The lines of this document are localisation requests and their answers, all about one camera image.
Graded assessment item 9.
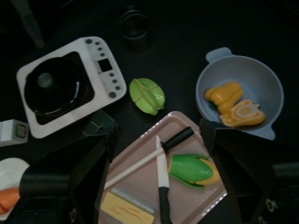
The small black round cup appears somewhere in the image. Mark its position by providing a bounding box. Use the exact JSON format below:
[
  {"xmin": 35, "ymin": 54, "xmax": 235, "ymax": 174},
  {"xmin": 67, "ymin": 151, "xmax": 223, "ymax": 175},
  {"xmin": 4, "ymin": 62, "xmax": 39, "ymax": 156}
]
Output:
[{"xmin": 118, "ymin": 9, "xmax": 151, "ymax": 41}]

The cream toy knife black handle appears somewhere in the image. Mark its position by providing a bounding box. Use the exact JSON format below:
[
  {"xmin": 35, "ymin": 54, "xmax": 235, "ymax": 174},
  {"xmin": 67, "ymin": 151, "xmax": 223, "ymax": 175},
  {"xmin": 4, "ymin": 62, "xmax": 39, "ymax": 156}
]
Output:
[{"xmin": 105, "ymin": 126, "xmax": 195, "ymax": 190}]

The white toy induction stove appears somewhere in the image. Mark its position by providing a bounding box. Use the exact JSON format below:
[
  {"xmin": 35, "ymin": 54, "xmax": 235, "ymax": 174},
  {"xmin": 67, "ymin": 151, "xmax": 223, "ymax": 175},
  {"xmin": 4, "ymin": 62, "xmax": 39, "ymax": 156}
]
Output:
[{"xmin": 15, "ymin": 36, "xmax": 127, "ymax": 139}]

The small white toy box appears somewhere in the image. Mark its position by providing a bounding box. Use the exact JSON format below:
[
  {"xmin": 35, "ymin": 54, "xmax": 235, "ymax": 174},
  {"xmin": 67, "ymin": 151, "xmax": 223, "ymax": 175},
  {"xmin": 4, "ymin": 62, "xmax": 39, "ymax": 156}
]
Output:
[{"xmin": 0, "ymin": 118, "xmax": 31, "ymax": 148}]

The pink toy tray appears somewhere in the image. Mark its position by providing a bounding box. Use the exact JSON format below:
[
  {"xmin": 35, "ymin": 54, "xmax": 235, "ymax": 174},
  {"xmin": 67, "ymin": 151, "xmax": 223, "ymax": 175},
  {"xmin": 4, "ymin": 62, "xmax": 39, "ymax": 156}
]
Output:
[{"xmin": 98, "ymin": 110, "xmax": 230, "ymax": 224}]

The light blue toy bowl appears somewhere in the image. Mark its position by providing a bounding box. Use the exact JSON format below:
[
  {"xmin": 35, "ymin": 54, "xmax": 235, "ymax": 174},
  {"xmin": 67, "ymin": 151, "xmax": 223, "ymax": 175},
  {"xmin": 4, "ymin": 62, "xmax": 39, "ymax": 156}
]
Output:
[{"xmin": 195, "ymin": 46, "xmax": 286, "ymax": 141}]

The yellow toy pepper slice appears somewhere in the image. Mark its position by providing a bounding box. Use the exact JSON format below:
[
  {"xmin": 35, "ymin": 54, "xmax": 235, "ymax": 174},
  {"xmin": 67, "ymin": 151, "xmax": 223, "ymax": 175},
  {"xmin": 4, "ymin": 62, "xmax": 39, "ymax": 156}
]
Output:
[{"xmin": 219, "ymin": 99, "xmax": 267, "ymax": 129}]

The orange toy carrot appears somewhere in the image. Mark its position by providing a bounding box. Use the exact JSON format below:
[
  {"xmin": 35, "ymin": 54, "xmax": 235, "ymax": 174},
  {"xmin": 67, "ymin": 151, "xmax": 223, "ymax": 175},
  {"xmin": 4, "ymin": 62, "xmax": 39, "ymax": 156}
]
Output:
[{"xmin": 0, "ymin": 187, "xmax": 22, "ymax": 216}]

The black toy pan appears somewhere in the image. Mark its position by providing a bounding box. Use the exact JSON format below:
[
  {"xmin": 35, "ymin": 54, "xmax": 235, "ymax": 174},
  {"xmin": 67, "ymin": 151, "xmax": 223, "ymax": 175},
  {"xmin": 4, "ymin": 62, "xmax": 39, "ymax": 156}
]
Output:
[{"xmin": 23, "ymin": 56, "xmax": 94, "ymax": 116}]

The green toy star fruit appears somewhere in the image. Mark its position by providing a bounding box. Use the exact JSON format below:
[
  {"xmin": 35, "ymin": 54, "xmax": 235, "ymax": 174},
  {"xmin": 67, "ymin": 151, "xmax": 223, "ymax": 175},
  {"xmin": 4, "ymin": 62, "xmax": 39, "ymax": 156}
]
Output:
[{"xmin": 129, "ymin": 77, "xmax": 166, "ymax": 116}]

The yellow toy butter block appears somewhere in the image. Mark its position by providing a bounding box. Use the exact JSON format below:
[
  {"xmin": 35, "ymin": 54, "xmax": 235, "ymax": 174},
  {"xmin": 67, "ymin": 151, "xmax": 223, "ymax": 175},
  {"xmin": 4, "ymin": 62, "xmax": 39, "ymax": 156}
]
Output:
[{"xmin": 99, "ymin": 188, "xmax": 157, "ymax": 224}]

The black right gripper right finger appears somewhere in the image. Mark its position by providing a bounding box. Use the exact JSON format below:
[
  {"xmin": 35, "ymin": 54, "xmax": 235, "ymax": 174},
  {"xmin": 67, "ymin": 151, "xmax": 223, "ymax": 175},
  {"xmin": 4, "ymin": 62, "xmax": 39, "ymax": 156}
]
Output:
[{"xmin": 199, "ymin": 118, "xmax": 299, "ymax": 224}]

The white toy plate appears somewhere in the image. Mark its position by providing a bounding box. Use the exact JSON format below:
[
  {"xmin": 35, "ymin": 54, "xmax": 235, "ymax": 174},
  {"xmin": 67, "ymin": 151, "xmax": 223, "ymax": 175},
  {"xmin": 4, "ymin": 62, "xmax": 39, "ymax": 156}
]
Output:
[{"xmin": 0, "ymin": 157, "xmax": 31, "ymax": 221}]

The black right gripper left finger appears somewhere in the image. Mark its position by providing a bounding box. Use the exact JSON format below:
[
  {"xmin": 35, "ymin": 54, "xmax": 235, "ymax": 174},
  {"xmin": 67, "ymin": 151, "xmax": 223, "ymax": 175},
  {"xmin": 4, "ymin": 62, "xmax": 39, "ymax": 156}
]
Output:
[{"xmin": 3, "ymin": 109, "xmax": 121, "ymax": 224}]

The white toy knife black handle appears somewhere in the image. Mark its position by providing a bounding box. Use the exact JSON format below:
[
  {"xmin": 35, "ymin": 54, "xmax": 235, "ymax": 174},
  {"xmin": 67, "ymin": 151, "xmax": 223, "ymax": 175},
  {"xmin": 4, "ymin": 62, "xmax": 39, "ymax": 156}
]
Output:
[{"xmin": 155, "ymin": 135, "xmax": 174, "ymax": 224}]

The yellow toy bell pepper half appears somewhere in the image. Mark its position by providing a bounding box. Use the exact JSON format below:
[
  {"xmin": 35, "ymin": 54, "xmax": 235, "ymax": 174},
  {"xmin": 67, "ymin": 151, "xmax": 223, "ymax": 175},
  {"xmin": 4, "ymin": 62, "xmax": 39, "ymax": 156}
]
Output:
[{"xmin": 205, "ymin": 81, "xmax": 246, "ymax": 116}]

